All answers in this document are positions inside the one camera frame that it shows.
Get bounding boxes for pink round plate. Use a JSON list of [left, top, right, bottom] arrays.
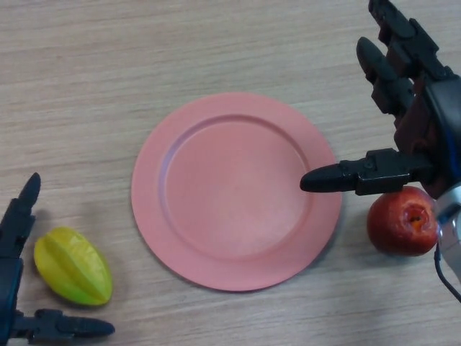
[[130, 92, 342, 292]]

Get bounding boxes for yellow starfruit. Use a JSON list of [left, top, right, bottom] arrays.
[[33, 226, 114, 308]]

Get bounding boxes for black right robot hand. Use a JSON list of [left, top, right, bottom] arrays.
[[300, 0, 461, 198]]

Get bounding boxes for red apple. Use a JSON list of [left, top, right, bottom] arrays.
[[367, 186, 441, 257]]

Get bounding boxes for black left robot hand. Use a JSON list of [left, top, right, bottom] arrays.
[[0, 172, 116, 342]]

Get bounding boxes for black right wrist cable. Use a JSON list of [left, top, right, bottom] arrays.
[[433, 244, 461, 303]]

